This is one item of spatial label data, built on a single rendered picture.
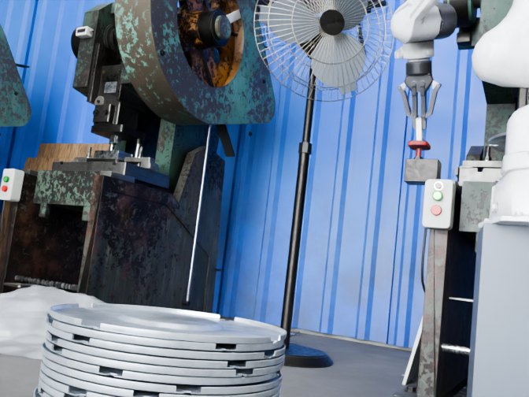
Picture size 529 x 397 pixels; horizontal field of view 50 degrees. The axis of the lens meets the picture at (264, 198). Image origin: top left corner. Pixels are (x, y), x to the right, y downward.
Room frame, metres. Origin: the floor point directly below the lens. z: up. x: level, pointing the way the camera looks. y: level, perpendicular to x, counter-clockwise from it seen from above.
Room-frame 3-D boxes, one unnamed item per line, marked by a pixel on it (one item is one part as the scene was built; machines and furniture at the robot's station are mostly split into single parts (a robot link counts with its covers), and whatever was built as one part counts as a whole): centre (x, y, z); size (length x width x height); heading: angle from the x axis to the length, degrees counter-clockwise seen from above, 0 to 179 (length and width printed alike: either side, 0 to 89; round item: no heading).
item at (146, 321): (0.73, 0.10, 0.25); 0.29 x 0.29 x 0.01
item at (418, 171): (1.69, -0.47, 0.62); 0.10 x 0.06 x 0.20; 62
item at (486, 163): (1.83, -0.70, 0.76); 0.17 x 0.06 x 0.10; 62
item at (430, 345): (2.00, -0.68, 0.45); 0.92 x 0.12 x 0.90; 152
